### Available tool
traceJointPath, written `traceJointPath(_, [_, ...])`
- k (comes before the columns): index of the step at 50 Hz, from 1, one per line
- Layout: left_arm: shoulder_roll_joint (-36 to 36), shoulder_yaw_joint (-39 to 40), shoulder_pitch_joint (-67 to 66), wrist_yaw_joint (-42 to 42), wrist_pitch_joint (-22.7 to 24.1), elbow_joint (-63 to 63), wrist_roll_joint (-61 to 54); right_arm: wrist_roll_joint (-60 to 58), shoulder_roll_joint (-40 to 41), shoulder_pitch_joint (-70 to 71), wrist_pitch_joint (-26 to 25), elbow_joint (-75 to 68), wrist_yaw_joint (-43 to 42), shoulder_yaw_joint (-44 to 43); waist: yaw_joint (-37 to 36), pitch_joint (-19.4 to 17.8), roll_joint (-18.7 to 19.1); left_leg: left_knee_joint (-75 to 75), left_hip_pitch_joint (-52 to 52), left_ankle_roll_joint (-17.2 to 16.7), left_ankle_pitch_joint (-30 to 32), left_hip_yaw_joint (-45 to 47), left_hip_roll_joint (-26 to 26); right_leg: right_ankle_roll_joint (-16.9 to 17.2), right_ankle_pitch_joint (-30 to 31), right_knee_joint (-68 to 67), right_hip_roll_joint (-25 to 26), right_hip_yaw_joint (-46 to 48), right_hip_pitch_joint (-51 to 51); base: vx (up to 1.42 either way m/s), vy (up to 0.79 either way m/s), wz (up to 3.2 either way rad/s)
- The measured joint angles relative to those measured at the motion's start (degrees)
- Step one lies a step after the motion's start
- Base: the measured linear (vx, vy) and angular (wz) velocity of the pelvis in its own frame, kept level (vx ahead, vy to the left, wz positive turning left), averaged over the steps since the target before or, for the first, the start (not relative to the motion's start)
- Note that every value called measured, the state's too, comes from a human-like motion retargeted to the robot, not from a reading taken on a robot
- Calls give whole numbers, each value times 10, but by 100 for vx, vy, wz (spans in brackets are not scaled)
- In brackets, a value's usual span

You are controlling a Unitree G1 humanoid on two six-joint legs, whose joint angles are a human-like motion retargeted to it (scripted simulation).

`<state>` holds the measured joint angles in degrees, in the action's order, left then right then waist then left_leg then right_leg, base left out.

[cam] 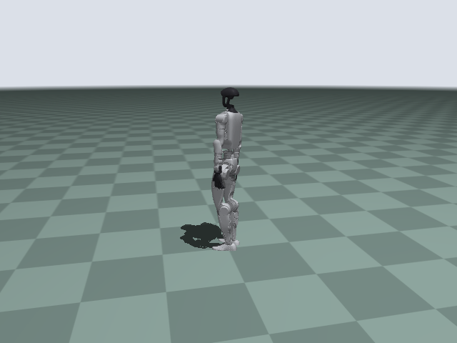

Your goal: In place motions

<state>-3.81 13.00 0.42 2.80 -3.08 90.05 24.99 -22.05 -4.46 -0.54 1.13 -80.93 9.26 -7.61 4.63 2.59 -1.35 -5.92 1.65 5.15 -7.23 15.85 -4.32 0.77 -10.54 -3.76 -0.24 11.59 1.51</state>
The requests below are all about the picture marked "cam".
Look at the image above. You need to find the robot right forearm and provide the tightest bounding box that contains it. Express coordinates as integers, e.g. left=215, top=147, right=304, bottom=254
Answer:
left=233, top=143, right=241, bottom=161

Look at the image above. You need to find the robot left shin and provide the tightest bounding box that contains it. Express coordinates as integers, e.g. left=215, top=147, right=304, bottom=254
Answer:
left=216, top=206, right=231, bottom=246

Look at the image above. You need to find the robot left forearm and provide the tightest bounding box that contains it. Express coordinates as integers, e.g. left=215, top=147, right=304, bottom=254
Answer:
left=213, top=140, right=223, bottom=172

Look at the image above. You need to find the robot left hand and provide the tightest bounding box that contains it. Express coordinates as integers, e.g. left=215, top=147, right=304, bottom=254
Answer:
left=213, top=166, right=225, bottom=189

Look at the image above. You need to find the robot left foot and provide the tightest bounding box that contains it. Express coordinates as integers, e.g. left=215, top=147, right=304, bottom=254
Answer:
left=212, top=242, right=237, bottom=251

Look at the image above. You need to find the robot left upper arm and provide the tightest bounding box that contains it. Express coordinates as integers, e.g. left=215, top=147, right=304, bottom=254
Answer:
left=214, top=114, right=228, bottom=147

